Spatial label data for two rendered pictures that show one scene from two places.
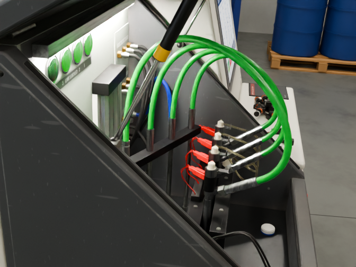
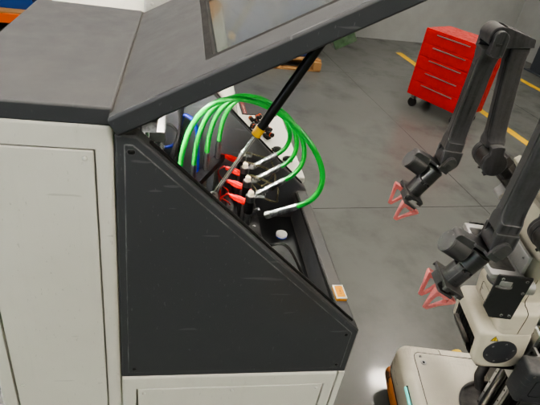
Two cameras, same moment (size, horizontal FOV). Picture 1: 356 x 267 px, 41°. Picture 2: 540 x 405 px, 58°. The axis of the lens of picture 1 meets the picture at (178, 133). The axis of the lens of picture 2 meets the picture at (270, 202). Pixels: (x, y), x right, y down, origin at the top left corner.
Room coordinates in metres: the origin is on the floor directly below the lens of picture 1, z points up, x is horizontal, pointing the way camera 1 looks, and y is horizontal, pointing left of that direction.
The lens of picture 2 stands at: (-0.16, 0.29, 1.84)
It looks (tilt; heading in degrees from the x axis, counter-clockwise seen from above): 33 degrees down; 338
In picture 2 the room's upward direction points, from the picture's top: 10 degrees clockwise
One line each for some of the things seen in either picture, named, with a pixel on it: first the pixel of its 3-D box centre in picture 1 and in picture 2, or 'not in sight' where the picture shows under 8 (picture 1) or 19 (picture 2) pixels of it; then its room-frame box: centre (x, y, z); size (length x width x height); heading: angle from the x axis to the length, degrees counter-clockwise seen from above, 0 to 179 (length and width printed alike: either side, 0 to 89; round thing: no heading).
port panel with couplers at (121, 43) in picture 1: (126, 85); not in sight; (1.21, 0.15, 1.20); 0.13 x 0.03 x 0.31; 172
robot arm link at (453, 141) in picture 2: not in sight; (468, 101); (0.97, -0.72, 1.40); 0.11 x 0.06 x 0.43; 162
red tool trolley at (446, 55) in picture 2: not in sight; (452, 76); (4.17, -3.26, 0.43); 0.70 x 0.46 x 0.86; 22
